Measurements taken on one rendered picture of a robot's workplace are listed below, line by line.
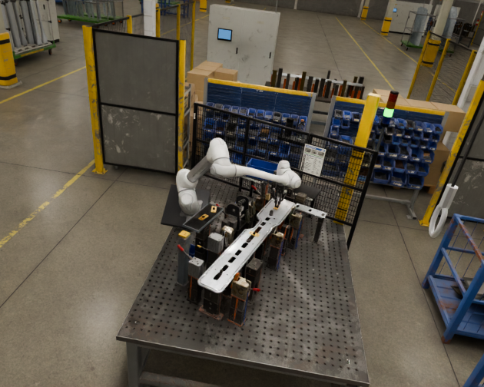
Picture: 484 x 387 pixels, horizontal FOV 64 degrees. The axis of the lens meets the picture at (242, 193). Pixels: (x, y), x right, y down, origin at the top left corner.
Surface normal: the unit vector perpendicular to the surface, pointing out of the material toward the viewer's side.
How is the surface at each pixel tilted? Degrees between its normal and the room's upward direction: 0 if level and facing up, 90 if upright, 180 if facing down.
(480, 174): 93
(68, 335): 0
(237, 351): 0
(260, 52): 90
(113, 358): 0
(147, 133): 90
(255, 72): 90
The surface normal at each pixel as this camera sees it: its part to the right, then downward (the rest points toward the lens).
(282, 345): 0.11, -0.86
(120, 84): -0.17, 0.50
